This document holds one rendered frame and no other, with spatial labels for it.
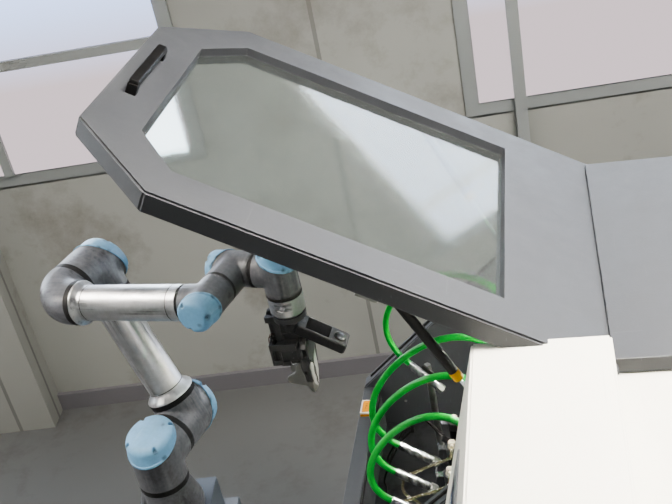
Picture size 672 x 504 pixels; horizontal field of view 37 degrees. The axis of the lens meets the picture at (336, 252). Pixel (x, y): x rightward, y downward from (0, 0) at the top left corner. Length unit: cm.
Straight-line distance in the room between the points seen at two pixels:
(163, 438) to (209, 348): 194
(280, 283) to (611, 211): 67
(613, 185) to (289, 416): 224
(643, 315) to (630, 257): 19
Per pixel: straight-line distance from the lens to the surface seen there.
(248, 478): 387
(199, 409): 241
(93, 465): 419
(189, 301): 194
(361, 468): 235
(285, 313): 204
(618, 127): 377
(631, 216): 205
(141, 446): 232
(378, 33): 355
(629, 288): 183
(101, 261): 227
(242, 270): 203
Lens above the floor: 251
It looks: 30 degrees down
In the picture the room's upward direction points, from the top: 12 degrees counter-clockwise
